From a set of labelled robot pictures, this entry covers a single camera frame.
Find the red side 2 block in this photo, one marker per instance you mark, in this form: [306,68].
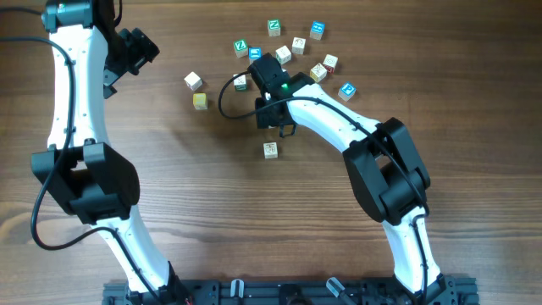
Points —
[298,45]

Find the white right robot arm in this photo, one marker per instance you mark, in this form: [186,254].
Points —
[387,175]

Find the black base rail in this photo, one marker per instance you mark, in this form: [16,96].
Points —
[448,290]

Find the blue top far block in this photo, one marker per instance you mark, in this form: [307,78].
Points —
[317,30]

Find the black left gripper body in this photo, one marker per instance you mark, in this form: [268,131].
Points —
[130,52]

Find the plain A wooden block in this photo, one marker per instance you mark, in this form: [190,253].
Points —
[318,72]

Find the plain wooden block far left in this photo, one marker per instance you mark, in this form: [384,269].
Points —
[193,81]

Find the red M wooden block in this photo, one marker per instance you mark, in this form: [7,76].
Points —
[330,62]

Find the green V wooden block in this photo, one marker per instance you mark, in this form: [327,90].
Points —
[240,82]

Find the red G wooden block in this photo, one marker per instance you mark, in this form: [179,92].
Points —
[270,150]

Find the blue top left block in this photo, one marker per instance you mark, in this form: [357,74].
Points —
[254,53]

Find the plain animal wooden block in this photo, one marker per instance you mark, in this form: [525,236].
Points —
[283,55]

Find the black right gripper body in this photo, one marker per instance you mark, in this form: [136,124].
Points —
[265,119]

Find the green top far block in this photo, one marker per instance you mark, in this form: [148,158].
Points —
[274,27]

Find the green top left block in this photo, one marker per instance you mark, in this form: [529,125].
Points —
[241,48]

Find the blue P wooden block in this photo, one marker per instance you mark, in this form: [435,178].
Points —
[347,91]

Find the plain wooden block left edge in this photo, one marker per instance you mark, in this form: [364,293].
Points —
[200,101]

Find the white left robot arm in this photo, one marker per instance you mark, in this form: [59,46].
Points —
[80,170]

